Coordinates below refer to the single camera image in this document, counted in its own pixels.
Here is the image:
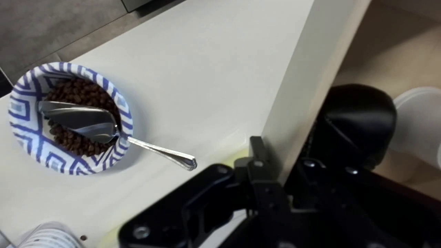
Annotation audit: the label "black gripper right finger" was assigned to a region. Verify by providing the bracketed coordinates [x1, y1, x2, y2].
[284, 157, 441, 248]

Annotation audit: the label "white round cap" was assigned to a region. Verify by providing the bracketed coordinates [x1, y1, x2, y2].
[389, 85, 441, 171]

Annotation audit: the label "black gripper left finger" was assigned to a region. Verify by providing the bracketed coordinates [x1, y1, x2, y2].
[118, 135, 297, 248]

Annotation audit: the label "blue white patterned paper bowl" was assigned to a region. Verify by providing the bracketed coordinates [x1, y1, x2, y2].
[7, 61, 136, 176]

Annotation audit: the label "black rounded object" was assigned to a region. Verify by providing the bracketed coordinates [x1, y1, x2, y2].
[311, 83, 399, 172]

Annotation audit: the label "brown coffee beans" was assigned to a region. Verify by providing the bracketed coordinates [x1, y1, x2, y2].
[42, 76, 123, 159]

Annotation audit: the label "silver metal spoon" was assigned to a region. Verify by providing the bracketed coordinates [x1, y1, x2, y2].
[38, 99, 199, 172]

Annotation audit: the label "light wooden square box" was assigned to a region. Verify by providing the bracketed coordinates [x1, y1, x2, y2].
[262, 0, 441, 201]

